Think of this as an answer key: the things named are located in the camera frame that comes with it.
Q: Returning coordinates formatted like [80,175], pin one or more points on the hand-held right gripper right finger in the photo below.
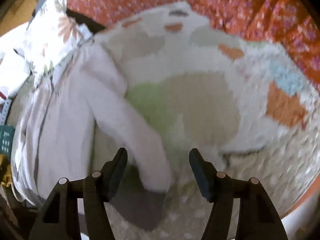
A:
[200,173]

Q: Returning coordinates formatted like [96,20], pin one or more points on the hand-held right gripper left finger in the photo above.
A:
[120,165]

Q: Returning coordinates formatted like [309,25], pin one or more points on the pale pink long-sleeve garment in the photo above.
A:
[70,130]

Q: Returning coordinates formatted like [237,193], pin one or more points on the heart print quilt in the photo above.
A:
[212,100]

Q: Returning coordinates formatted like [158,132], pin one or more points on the teal green box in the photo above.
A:
[6,140]

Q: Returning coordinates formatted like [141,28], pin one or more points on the floral print pillow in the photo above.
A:
[57,30]

